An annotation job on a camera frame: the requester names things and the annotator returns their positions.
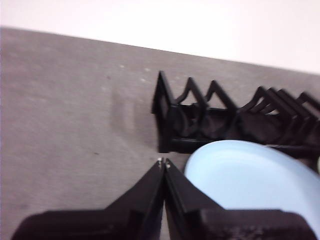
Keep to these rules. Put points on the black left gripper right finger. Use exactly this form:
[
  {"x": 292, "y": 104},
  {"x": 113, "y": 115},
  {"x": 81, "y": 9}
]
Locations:
[{"x": 212, "y": 222}]

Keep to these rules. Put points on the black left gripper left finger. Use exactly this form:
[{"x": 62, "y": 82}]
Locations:
[{"x": 120, "y": 220}]

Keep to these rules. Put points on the blue plate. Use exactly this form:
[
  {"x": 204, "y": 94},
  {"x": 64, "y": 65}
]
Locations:
[{"x": 250, "y": 175}]

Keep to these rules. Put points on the pale green plate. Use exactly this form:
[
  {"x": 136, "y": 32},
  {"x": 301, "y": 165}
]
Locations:
[{"x": 318, "y": 165}]

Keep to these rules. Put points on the black plate rack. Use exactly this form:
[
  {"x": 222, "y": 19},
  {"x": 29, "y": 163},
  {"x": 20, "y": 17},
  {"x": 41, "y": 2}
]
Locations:
[{"x": 220, "y": 125}]

